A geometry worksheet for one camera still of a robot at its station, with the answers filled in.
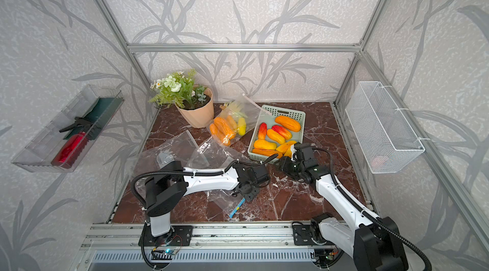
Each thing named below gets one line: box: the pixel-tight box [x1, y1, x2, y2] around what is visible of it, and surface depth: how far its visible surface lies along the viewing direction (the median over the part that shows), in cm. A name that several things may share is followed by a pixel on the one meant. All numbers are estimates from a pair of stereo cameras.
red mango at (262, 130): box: [257, 122, 268, 140], surface depth 104 cm
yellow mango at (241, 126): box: [237, 117, 247, 136], surface depth 104 cm
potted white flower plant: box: [148, 68, 215, 129], surface depth 96 cm
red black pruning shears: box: [50, 117, 102, 169], surface depth 62 cm
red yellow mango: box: [271, 124, 293, 140], surface depth 104 cm
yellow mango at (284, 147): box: [275, 140, 298, 154], surface depth 98 cm
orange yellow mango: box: [266, 129, 286, 145], surface depth 102 cm
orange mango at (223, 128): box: [213, 116, 237, 140], surface depth 98 cm
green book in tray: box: [63, 96, 125, 141], surface depth 71 cm
